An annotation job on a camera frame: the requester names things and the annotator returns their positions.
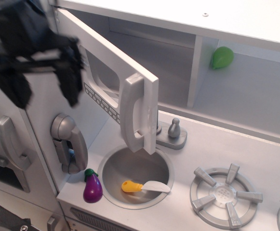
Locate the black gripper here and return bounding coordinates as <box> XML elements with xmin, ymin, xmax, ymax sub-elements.
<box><xmin>0</xmin><ymin>36</ymin><xmax>83</xmax><ymax>109</ymax></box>

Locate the white microwave door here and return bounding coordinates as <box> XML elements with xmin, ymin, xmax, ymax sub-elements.
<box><xmin>56</xmin><ymin>8</ymin><xmax>159</xmax><ymax>154</ymax></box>

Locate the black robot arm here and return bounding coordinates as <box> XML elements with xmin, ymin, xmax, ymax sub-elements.
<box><xmin>0</xmin><ymin>0</ymin><xmax>83</xmax><ymax>109</ymax></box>

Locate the grey toy telephone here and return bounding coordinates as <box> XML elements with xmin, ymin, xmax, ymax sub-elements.
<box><xmin>51</xmin><ymin>114</ymin><xmax>88</xmax><ymax>174</ymax></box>

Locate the grey ice dispenser panel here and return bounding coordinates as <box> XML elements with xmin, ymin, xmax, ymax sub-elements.
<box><xmin>0</xmin><ymin>156</ymin><xmax>30</xmax><ymax>193</ymax></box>

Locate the round silver toy sink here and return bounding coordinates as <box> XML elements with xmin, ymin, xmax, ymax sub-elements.
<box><xmin>97</xmin><ymin>145</ymin><xmax>174</xmax><ymax>210</ymax></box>

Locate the purple toy eggplant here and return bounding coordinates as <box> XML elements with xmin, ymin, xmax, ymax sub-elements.
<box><xmin>83</xmin><ymin>168</ymin><xmax>103</xmax><ymax>203</ymax></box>

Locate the grey toy faucet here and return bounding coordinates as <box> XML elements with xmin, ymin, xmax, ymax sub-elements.
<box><xmin>156</xmin><ymin>111</ymin><xmax>187</xmax><ymax>150</ymax></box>

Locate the green toy pear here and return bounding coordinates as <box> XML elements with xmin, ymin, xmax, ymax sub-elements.
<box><xmin>212</xmin><ymin>46</ymin><xmax>234</xmax><ymax>70</ymax></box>

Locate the silver toy stove burner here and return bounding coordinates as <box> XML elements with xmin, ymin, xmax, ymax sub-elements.
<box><xmin>190</xmin><ymin>164</ymin><xmax>263</xmax><ymax>230</ymax></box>

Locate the grey fridge door handle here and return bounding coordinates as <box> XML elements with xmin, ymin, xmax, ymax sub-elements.
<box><xmin>0</xmin><ymin>115</ymin><xmax>31</xmax><ymax>171</ymax></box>

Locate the yellow handled toy knife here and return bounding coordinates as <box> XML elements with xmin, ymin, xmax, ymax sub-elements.
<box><xmin>121</xmin><ymin>180</ymin><xmax>171</xmax><ymax>193</ymax></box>

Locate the grey oven door handle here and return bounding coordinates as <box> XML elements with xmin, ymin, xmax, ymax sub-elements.
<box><xmin>47</xmin><ymin>217</ymin><xmax>58</xmax><ymax>231</ymax></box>

